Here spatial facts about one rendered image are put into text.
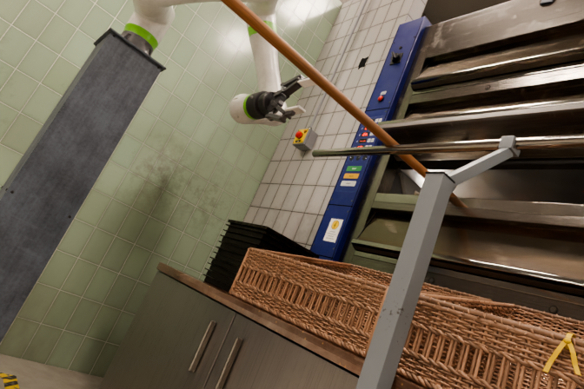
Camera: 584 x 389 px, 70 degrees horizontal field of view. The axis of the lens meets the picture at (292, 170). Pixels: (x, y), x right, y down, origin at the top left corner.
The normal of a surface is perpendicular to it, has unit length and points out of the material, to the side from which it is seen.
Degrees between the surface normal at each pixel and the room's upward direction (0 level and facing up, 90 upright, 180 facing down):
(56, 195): 90
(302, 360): 90
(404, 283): 90
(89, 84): 90
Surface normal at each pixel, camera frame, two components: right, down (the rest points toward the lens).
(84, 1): 0.61, 0.00
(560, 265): -0.52, -0.75
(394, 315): -0.69, -0.48
